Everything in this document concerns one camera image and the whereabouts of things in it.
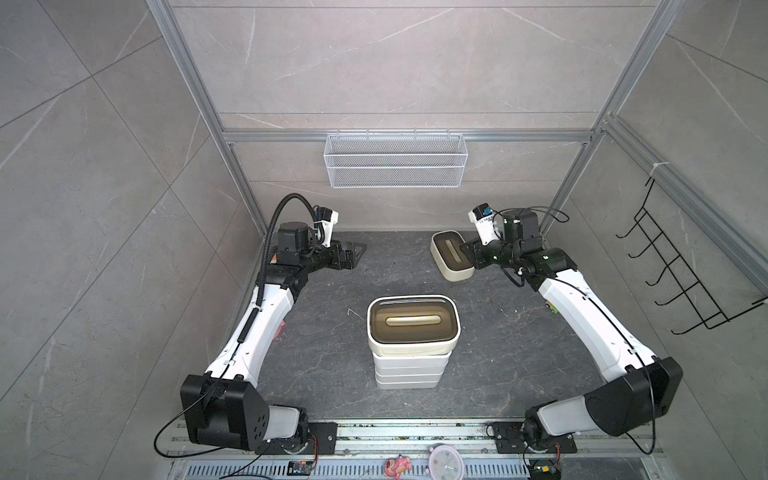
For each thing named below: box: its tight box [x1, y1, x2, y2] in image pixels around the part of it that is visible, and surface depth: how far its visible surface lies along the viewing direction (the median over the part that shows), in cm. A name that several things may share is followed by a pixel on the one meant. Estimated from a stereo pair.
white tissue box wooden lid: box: [375, 372, 443, 389], surface depth 79 cm
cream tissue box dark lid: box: [366, 294, 462, 355], surface depth 64 cm
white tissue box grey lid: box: [373, 351, 452, 372], surface depth 66 cm
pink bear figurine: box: [384, 454, 412, 480], surface depth 69 cm
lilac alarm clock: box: [425, 442, 465, 480], surface depth 70 cm
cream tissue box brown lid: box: [430, 230, 475, 282], surface depth 106 cm
